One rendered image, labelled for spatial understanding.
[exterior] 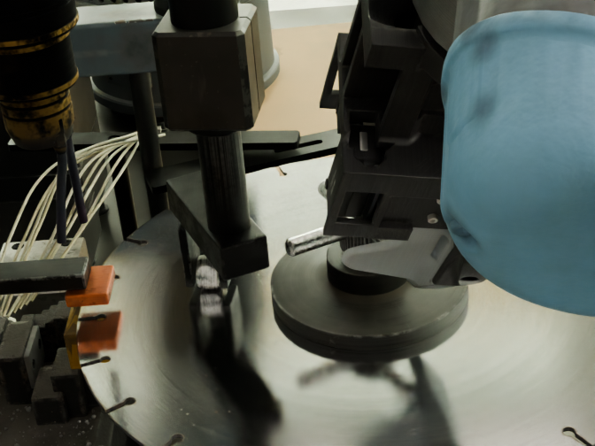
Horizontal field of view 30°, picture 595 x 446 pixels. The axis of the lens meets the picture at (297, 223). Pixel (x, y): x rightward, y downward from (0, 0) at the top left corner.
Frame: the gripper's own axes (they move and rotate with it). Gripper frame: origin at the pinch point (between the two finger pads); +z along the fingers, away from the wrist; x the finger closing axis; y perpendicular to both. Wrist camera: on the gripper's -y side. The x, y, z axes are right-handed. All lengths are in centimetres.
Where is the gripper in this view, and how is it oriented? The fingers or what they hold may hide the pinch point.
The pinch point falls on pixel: (429, 262)
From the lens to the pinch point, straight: 58.6
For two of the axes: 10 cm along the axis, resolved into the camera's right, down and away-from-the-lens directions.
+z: -1.4, 4.9, 8.6
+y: -9.9, -0.6, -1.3
